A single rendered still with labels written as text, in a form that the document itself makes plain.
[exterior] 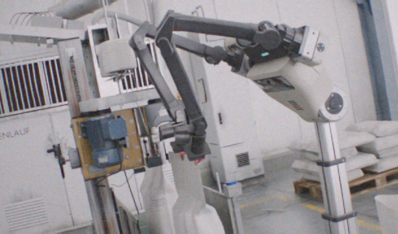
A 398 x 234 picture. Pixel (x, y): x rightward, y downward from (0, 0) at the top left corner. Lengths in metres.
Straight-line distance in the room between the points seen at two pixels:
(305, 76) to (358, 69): 6.16
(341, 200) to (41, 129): 3.66
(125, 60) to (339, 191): 1.17
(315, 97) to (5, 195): 3.90
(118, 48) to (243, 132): 4.25
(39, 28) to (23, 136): 1.13
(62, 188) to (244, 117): 2.55
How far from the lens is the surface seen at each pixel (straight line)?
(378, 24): 8.04
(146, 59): 2.26
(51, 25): 5.09
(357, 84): 8.12
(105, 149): 2.39
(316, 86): 2.06
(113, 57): 2.41
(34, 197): 5.34
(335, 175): 2.26
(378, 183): 5.41
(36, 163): 5.30
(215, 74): 6.37
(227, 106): 6.40
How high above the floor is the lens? 1.37
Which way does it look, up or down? 3 degrees down
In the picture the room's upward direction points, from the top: 11 degrees counter-clockwise
